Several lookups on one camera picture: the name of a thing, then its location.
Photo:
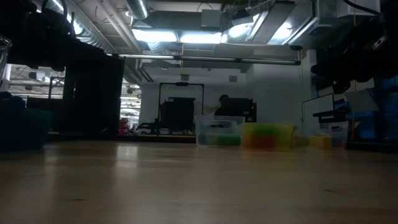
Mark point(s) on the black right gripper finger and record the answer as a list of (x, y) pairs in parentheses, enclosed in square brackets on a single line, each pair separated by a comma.
[(341, 87)]

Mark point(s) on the green two-stud block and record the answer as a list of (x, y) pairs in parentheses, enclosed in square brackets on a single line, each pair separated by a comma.
[(267, 128)]

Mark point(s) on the light green cylinder block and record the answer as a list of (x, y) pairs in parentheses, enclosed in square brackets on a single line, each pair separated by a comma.
[(212, 139)]

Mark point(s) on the blue cylinder block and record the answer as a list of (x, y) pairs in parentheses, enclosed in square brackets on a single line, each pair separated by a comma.
[(202, 139)]

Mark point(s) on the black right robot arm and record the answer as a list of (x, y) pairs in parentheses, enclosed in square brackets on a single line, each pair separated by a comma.
[(373, 40)]

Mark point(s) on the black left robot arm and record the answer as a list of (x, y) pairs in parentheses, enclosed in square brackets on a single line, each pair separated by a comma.
[(46, 34)]

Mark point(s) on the black shelf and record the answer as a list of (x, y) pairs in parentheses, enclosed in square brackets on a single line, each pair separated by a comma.
[(329, 116)]

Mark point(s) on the white board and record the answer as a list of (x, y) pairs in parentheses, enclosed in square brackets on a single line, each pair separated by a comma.
[(317, 109)]

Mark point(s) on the small clear plastic bin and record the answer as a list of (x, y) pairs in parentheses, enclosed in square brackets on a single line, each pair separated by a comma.
[(335, 130), (217, 123)]

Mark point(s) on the blue shelving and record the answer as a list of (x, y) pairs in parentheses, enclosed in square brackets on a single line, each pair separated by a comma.
[(385, 109)]

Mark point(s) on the white ceiling unit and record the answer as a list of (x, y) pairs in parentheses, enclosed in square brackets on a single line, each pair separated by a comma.
[(357, 7)]

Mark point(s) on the yellow plastic bin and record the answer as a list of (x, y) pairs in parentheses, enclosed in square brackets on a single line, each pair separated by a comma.
[(287, 137)]

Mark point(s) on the black cabinet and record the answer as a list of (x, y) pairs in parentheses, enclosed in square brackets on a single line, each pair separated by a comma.
[(241, 109)]

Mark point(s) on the person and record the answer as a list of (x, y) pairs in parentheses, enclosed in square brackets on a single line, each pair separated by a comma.
[(222, 104)]

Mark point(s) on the grey junction box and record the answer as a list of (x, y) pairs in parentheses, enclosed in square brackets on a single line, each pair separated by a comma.
[(211, 18)]

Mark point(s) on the long hanging light bar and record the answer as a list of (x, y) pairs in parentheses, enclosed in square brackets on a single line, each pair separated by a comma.
[(202, 58)]

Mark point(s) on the ceiling light panel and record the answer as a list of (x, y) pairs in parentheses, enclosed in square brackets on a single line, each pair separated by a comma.
[(155, 35), (200, 38)]

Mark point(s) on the black partition board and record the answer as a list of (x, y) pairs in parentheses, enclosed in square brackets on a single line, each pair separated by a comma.
[(99, 93)]

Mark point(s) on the blue plastic bin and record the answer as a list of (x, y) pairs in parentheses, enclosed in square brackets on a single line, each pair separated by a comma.
[(31, 130)]

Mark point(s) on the large clear plastic bin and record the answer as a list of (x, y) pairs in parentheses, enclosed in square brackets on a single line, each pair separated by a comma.
[(3, 53)]

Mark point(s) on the silver rectangular air duct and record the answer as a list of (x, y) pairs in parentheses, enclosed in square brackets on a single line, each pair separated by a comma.
[(273, 18)]

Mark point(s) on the grey wall vent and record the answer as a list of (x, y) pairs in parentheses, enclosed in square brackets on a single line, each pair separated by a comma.
[(233, 78), (184, 77)]

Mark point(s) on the black frame station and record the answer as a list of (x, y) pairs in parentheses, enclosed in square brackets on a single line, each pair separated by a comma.
[(181, 84)]

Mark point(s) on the silver round duct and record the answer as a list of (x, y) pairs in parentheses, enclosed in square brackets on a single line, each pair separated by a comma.
[(138, 7)]

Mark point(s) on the silver ribbed duct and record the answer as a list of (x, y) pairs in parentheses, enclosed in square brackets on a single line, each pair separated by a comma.
[(90, 34)]

